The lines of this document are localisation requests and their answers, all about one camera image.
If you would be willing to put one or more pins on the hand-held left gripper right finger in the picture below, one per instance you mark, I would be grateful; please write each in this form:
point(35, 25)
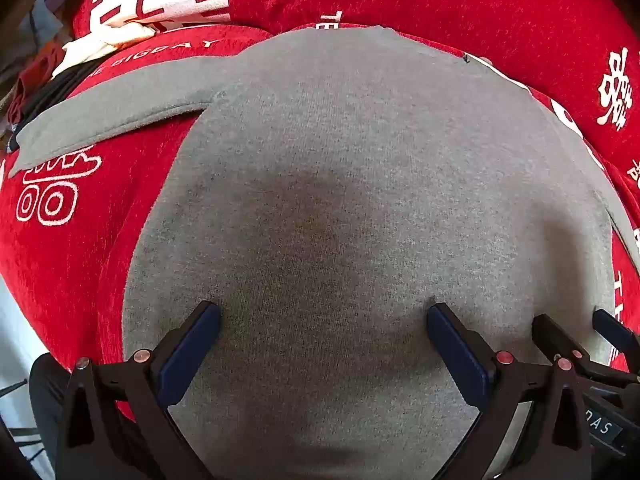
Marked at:
point(452, 347)

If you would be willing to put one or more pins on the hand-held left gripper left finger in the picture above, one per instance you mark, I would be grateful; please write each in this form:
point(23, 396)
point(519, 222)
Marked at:
point(192, 345)

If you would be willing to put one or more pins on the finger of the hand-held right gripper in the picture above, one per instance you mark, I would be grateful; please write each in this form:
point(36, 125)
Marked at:
point(612, 327)
point(555, 335)

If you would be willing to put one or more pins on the grey sweater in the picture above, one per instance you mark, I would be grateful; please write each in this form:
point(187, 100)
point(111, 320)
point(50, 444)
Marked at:
point(350, 185)

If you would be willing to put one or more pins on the black cloth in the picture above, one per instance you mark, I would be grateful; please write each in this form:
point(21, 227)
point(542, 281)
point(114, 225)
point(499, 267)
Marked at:
point(50, 94)

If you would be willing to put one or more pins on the white cloth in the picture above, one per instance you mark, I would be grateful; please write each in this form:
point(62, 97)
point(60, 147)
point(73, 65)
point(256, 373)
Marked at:
point(85, 51)

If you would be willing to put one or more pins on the dark red cloth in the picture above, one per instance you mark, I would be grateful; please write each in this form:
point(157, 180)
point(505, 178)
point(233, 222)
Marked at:
point(37, 67)

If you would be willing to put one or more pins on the red printed blanket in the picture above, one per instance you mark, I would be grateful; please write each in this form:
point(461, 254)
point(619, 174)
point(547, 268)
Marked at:
point(450, 0)

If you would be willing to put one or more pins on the blue grey cloth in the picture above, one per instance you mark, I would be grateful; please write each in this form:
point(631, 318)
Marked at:
point(47, 17)

